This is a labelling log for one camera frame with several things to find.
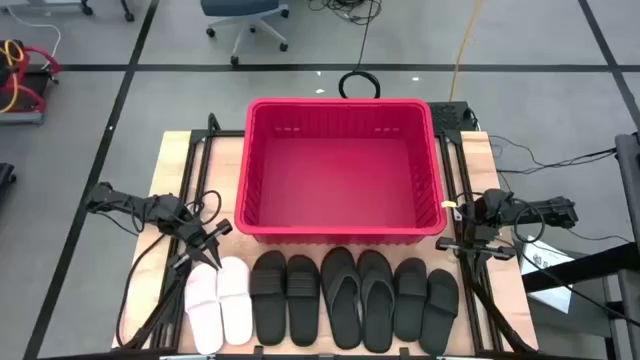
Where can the blue office chair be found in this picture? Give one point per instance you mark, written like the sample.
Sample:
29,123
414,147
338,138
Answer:
240,7

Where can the yellow tape tag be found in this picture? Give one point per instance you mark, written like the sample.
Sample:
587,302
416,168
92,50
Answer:
449,204

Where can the grey wheeled furniture base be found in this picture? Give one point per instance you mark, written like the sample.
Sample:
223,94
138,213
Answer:
45,4

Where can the red metal cart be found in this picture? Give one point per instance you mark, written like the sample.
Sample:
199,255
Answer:
42,54

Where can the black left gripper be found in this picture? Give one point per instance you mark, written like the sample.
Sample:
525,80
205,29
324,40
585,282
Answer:
195,232

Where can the white paper box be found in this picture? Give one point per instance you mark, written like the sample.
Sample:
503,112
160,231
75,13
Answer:
545,265

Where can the red plastic bin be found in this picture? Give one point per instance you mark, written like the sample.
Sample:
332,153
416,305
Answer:
340,185

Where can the white slide slipper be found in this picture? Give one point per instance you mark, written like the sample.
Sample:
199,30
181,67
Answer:
202,310
235,305

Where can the black power box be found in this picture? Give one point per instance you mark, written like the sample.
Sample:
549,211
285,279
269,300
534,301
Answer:
447,117

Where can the black aluminium table frame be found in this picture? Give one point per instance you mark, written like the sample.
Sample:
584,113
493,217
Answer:
225,134

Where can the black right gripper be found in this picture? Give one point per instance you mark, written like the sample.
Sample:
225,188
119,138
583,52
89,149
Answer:
485,235

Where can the black flip-flop sandal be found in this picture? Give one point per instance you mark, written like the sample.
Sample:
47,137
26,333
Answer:
342,325
377,330

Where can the dark grey metal stand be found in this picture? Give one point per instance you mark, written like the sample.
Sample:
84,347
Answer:
629,170

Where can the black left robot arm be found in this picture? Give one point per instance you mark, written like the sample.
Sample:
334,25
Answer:
150,207

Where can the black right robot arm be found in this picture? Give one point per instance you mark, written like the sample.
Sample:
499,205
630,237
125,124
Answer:
545,210

